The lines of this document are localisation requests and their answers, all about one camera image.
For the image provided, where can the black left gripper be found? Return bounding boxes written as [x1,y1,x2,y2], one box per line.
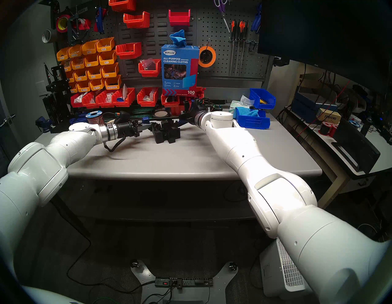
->
[116,122,152,139]

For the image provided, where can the large black monitor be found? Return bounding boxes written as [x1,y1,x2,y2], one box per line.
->
[257,0,392,96]

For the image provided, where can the dark louvered bin panel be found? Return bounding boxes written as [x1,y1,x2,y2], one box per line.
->
[101,0,198,81]

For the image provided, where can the blue bar clamp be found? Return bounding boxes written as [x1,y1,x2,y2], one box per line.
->
[141,100,193,125]

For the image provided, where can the white air purifier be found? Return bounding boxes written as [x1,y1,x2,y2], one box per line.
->
[260,237,313,299]

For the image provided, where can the green tissue box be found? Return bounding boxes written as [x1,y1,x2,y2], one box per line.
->
[229,95,255,117]

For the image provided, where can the dark blue equipment box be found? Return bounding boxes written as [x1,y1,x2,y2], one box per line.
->
[290,91,340,124]

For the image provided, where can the green cutting mat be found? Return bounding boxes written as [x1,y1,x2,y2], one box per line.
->
[132,107,157,120]

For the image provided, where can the blue storage bin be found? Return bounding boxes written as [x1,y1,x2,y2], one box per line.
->
[235,107,271,130]
[250,88,277,110]

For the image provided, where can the red storage bin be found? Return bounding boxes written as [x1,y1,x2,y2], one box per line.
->
[70,93,88,108]
[185,87,206,103]
[109,0,137,12]
[138,59,162,78]
[161,93,182,108]
[112,88,136,108]
[123,11,151,29]
[116,42,143,60]
[169,9,191,27]
[96,89,119,108]
[82,91,101,109]
[137,87,160,107]

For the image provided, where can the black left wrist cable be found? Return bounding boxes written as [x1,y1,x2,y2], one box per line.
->
[104,136,126,153]

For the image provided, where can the blue cloth in box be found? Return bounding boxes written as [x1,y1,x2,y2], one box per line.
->
[169,29,187,47]

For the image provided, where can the black equipment stand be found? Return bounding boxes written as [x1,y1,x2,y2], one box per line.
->
[42,63,71,133]

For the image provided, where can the blue hanging hand tool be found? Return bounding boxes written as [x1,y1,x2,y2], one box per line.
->
[94,6,107,33]

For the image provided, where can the grey perforated pegboard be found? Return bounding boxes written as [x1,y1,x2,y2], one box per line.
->
[196,0,273,81]

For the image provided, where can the black hanging clamp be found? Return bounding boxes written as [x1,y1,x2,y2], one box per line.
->
[67,11,82,46]

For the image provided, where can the white side desk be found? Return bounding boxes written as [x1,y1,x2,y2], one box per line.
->
[283,106,392,210]

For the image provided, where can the grey duct tape roll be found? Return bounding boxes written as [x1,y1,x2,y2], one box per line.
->
[42,29,58,44]

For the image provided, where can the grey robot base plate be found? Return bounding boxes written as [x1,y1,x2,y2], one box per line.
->
[130,260,239,304]

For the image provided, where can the blue cloth in bin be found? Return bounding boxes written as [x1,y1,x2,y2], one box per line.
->
[238,107,261,118]

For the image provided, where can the orange tape reel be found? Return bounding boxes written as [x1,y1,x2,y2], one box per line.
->
[198,45,217,68]

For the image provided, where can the black floor cable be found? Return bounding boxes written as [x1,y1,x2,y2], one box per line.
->
[58,211,156,294]

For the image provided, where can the black power strip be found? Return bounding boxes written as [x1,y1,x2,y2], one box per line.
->
[155,277,214,288]

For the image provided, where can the red and yellow tape roll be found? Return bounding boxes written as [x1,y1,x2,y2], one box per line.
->
[56,14,71,33]

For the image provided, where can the small cardboard box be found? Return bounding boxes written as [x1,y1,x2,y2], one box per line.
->
[315,108,342,124]

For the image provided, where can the blue cleaning cloths box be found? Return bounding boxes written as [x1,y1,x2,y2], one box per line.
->
[161,44,200,96]

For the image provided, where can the black 3D printed piece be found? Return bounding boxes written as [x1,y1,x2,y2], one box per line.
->
[165,120,181,144]
[152,121,167,144]

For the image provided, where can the purple handled scissors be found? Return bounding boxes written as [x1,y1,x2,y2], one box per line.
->
[214,0,231,33]

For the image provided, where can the black tilted screen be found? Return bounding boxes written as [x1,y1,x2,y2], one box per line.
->
[332,117,381,174]

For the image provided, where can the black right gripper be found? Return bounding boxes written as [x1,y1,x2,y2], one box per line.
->
[179,104,200,125]

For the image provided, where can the blue bench vise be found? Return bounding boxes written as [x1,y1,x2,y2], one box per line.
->
[35,116,53,132]

